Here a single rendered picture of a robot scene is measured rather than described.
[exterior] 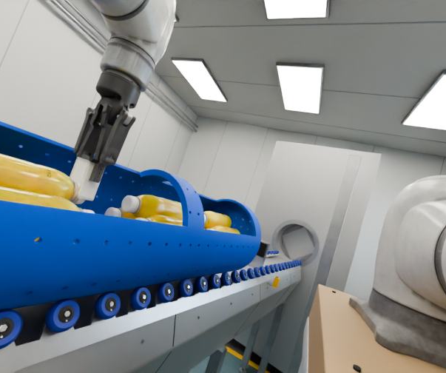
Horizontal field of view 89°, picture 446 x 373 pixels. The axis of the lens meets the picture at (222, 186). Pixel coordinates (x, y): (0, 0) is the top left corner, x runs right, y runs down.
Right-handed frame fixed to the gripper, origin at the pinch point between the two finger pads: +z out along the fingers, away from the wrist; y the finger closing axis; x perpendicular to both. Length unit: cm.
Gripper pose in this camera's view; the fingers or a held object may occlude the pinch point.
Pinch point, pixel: (84, 179)
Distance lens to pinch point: 50.4
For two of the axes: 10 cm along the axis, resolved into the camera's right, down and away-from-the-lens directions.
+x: -4.8, -2.4, -8.4
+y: -8.2, -2.3, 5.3
